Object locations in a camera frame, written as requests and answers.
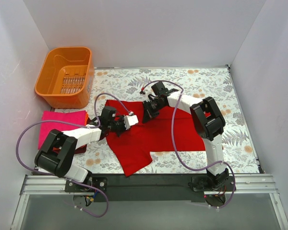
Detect floral patterned table mat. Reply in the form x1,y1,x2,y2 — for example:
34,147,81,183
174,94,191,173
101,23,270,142
37,68,261,175

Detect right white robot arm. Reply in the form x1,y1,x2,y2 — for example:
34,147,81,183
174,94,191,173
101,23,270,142
140,80,229,190

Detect folded pink t shirt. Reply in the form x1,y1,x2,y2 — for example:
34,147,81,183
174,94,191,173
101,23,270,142
37,110,87,150

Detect aluminium frame rail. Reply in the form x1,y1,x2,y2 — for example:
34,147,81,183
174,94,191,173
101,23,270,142
20,173,288,230

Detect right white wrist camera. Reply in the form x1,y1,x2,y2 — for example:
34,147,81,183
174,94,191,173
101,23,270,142
140,86,155,101

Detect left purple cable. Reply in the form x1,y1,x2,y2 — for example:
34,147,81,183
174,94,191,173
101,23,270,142
16,92,132,218

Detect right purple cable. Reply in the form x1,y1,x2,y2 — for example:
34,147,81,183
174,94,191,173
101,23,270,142
139,80,237,210

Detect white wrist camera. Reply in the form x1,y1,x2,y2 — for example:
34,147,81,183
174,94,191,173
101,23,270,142
123,115,139,130
140,86,155,101

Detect orange plastic basket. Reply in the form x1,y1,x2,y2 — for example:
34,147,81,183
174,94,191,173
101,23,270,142
35,46,94,109

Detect folded orange t shirt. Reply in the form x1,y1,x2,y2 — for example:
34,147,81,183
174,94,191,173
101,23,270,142
85,112,89,124

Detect purple cable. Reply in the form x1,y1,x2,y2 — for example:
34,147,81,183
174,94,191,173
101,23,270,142
139,80,237,210
16,92,132,218

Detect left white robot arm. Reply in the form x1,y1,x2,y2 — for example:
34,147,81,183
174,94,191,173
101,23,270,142
35,106,138,192

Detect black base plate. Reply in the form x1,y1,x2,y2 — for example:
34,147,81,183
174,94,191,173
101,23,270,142
64,173,238,203

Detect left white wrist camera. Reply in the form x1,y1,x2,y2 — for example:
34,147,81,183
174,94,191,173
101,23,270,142
123,115,139,130

